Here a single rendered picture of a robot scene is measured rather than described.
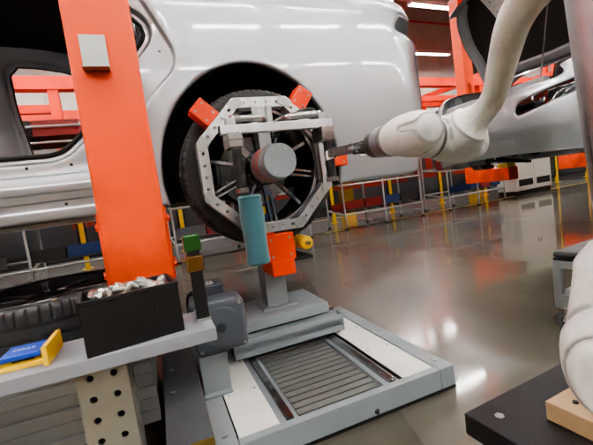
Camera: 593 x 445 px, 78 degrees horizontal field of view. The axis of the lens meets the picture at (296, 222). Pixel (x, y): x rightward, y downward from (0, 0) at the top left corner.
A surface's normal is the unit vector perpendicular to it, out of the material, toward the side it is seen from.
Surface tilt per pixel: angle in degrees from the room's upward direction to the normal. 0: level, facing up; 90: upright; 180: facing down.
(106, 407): 90
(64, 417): 90
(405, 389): 90
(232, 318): 90
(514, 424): 0
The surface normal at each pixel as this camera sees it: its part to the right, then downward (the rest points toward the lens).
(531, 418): -0.14, -0.99
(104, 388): 0.36, 0.03
